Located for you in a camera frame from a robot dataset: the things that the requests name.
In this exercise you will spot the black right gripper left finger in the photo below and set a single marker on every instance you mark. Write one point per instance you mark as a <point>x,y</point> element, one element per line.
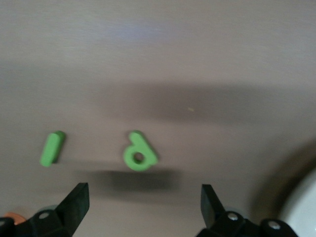
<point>71,209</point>

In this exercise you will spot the orange foam letter e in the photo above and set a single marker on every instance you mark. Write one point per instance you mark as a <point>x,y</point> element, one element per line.
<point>16,217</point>

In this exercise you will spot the brown table cover sheet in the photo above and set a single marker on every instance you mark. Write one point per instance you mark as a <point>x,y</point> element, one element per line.
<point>158,49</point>

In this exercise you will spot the beige brown plate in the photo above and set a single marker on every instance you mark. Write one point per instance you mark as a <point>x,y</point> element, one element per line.
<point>303,209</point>

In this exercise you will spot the green foam letter l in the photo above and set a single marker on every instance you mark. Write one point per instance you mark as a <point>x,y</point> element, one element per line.
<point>50,150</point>

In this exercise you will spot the green foam letter p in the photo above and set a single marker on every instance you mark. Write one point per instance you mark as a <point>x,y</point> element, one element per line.
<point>133,140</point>

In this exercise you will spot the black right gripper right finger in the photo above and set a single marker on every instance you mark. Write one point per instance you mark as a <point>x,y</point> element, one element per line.
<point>214,212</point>

